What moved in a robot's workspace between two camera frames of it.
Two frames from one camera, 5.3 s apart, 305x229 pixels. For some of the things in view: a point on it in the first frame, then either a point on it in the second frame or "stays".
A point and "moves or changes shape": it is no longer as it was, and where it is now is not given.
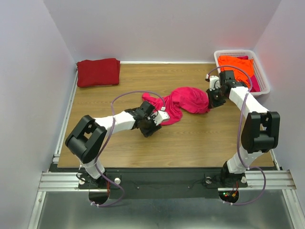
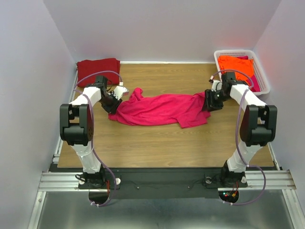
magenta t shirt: (193, 100) moves or changes shape
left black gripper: (150, 129) → (111, 104)
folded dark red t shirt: (98, 72) stays
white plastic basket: (262, 81) stays
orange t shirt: (243, 69) stays
